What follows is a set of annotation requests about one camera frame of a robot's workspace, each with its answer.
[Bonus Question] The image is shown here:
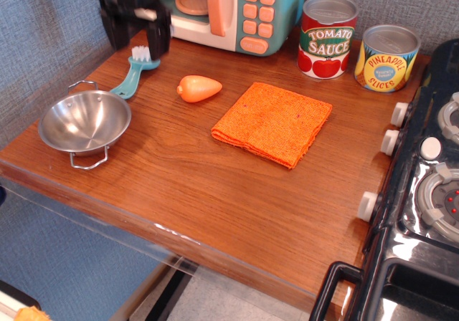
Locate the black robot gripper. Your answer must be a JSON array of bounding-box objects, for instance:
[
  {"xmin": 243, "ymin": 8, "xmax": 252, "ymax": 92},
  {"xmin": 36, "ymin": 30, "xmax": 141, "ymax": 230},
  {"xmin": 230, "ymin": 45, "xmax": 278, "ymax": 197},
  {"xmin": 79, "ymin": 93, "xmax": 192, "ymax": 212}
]
[{"xmin": 98, "ymin": 0, "xmax": 171, "ymax": 60}]

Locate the teal white-bristle brush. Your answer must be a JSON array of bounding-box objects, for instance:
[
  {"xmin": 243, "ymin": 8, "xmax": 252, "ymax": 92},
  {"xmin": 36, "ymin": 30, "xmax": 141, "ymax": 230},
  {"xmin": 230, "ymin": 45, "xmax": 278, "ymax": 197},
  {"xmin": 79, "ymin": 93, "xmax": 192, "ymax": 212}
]
[{"xmin": 110, "ymin": 46, "xmax": 161, "ymax": 100}]

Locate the teal toy microwave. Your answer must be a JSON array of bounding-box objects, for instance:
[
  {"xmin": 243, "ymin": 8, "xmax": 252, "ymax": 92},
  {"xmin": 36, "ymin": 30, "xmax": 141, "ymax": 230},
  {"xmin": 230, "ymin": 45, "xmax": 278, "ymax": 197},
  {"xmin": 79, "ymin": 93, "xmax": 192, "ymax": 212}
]
[{"xmin": 162, "ymin": 0, "xmax": 305, "ymax": 57}]

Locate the orange toy carrot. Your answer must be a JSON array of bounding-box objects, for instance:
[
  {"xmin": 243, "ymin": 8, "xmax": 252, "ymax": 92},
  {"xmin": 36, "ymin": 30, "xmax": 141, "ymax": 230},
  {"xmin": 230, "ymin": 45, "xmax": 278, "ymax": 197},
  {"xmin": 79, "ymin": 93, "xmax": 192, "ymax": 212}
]
[{"xmin": 176, "ymin": 75, "xmax": 222, "ymax": 103}]

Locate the orange folded cloth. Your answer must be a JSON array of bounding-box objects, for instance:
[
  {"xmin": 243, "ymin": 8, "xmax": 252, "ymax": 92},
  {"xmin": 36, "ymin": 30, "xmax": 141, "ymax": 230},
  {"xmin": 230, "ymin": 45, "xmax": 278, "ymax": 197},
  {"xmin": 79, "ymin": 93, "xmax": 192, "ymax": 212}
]
[{"xmin": 211, "ymin": 82, "xmax": 333, "ymax": 169}]

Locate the tomato sauce can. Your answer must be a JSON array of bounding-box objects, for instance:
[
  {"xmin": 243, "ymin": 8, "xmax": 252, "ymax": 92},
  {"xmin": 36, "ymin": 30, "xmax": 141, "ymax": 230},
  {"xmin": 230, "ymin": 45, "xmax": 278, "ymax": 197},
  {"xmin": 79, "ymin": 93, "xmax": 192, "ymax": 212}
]
[{"xmin": 298, "ymin": 0, "xmax": 359, "ymax": 80}]

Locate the pineapple slices can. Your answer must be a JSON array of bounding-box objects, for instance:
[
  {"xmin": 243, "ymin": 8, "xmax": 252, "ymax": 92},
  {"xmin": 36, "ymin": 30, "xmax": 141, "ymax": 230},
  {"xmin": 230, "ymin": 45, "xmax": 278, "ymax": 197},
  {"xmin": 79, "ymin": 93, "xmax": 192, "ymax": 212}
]
[{"xmin": 354, "ymin": 24, "xmax": 421, "ymax": 92}]

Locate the white stove knob top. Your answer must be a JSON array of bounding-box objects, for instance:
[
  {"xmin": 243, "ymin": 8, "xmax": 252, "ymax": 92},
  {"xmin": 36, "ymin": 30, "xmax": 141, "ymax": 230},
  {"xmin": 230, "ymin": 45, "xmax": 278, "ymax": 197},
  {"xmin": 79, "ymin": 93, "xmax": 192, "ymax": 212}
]
[{"xmin": 390, "ymin": 102, "xmax": 409, "ymax": 128}]

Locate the white stove knob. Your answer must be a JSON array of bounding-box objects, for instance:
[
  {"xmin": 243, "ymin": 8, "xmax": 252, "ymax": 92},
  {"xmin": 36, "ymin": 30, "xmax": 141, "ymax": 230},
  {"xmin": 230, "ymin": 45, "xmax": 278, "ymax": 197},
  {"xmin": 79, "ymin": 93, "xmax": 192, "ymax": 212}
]
[
  {"xmin": 380, "ymin": 130, "xmax": 399, "ymax": 156},
  {"xmin": 390, "ymin": 102, "xmax": 409, "ymax": 128},
  {"xmin": 357, "ymin": 191, "xmax": 379, "ymax": 223}
]

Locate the white stove knob middle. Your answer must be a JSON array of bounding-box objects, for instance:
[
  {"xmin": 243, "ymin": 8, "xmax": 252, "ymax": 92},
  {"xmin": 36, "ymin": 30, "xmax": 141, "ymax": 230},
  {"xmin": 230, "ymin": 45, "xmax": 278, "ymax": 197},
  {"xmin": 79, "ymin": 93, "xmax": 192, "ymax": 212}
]
[{"xmin": 380, "ymin": 130, "xmax": 399, "ymax": 156}]

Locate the white stove knob bottom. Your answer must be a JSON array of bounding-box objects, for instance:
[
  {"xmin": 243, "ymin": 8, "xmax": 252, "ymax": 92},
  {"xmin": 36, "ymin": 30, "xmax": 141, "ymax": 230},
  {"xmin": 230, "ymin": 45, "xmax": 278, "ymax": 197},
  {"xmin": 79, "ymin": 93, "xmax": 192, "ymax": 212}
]
[{"xmin": 357, "ymin": 191, "xmax": 379, "ymax": 223}]

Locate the orange object bottom left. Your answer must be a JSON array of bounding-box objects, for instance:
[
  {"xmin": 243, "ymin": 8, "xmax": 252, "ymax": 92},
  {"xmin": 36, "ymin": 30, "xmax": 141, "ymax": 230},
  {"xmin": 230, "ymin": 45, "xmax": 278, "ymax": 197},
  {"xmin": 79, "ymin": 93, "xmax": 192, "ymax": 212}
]
[{"xmin": 14, "ymin": 306, "xmax": 51, "ymax": 321}]

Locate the white round stove button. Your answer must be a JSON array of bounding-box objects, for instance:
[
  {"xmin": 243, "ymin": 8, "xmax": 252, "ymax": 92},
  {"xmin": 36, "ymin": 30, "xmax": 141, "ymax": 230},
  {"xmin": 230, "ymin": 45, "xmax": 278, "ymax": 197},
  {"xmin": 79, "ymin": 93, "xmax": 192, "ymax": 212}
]
[{"xmin": 420, "ymin": 137, "xmax": 442, "ymax": 161}]

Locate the grey stove burner back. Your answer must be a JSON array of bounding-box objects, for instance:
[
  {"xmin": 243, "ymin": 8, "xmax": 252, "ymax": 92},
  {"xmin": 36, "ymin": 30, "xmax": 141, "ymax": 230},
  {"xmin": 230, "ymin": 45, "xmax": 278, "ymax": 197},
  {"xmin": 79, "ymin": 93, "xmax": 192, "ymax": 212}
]
[{"xmin": 437, "ymin": 92, "xmax": 459, "ymax": 145}]

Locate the grey stove burner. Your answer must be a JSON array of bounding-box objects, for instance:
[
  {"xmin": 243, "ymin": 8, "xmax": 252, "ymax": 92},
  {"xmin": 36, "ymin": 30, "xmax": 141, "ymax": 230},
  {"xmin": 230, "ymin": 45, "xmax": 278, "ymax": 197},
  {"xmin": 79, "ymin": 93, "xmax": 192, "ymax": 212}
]
[
  {"xmin": 437, "ymin": 92, "xmax": 459, "ymax": 145},
  {"xmin": 416, "ymin": 163, "xmax": 458, "ymax": 243}
]

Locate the grey stove burner front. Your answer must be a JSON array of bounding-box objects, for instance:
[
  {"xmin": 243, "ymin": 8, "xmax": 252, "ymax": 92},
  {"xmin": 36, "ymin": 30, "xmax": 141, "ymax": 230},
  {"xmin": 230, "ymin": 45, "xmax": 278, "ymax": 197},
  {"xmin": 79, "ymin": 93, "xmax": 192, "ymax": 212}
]
[{"xmin": 416, "ymin": 163, "xmax": 458, "ymax": 243}]

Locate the black toy stove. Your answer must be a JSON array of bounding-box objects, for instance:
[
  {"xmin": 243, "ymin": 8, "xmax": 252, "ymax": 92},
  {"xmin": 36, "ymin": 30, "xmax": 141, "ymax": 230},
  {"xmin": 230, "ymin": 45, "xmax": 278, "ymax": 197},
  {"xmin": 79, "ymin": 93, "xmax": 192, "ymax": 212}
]
[{"xmin": 308, "ymin": 38, "xmax": 459, "ymax": 321}]

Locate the metal bowl with handles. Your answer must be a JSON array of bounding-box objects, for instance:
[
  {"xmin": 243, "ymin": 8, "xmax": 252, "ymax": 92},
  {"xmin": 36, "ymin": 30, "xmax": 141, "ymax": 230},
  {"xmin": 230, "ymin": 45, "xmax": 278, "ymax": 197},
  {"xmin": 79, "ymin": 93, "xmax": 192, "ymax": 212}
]
[{"xmin": 38, "ymin": 80, "xmax": 132, "ymax": 171}]

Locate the black oven door handle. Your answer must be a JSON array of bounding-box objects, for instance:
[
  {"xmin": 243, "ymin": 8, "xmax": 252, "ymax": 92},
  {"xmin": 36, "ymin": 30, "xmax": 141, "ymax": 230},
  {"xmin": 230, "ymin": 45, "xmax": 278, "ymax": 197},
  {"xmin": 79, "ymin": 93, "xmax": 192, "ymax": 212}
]
[{"xmin": 309, "ymin": 261, "xmax": 364, "ymax": 321}]

